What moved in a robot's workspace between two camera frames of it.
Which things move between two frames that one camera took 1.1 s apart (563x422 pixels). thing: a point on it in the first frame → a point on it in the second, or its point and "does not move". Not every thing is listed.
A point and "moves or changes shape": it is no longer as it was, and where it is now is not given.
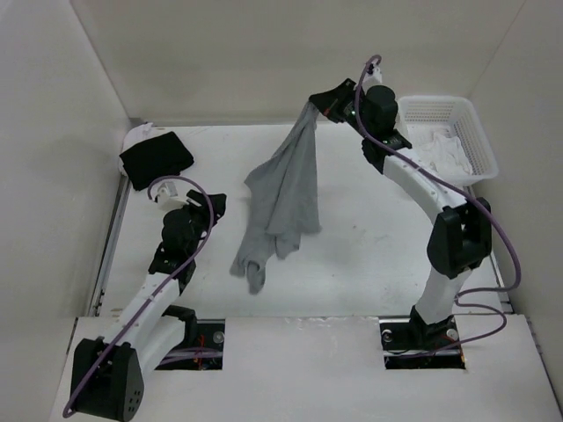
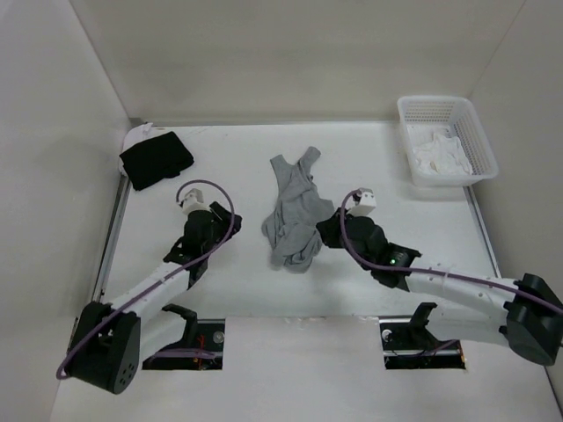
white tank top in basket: x=444 y=155 does not move
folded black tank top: x=164 y=156 does not move
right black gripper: x=330 y=102 → x=328 y=229
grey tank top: x=284 y=201 moves or changes shape
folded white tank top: x=136 y=135 does not move
